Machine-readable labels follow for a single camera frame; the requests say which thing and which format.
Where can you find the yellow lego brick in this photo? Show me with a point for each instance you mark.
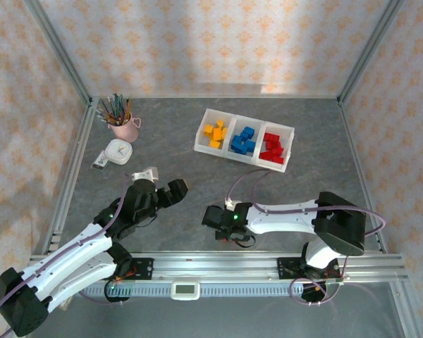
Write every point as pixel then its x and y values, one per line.
pixel 215 143
pixel 219 123
pixel 225 132
pixel 208 129
pixel 216 133

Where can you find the blue lego brick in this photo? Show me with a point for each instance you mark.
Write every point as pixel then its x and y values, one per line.
pixel 245 137
pixel 238 140
pixel 250 145
pixel 245 151
pixel 249 130
pixel 236 149

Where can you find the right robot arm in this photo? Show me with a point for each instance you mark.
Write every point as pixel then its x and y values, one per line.
pixel 285 220

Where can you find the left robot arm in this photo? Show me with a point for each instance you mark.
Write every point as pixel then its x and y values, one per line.
pixel 74 257

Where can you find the white square alarm clock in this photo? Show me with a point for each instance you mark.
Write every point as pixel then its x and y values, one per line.
pixel 118 151

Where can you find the white digital display device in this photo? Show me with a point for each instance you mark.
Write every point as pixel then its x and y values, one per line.
pixel 185 290

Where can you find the black round base connector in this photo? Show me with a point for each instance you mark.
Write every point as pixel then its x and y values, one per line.
pixel 117 295
pixel 313 295

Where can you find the coloured pencil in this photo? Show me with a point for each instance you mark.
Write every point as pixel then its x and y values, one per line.
pixel 106 112
pixel 116 108
pixel 128 109
pixel 105 119
pixel 121 108

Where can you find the laminated badge card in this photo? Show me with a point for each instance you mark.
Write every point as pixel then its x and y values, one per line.
pixel 66 305

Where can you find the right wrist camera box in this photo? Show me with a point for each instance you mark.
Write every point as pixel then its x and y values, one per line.
pixel 229 203

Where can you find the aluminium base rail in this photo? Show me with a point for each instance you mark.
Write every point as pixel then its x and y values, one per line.
pixel 215 264

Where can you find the aluminium side rail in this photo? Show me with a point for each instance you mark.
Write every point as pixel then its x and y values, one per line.
pixel 81 148
pixel 352 141

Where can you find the aluminium back rail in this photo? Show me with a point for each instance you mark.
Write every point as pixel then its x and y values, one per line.
pixel 215 96

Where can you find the aluminium frame post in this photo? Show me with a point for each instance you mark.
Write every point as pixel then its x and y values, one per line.
pixel 61 53
pixel 366 53

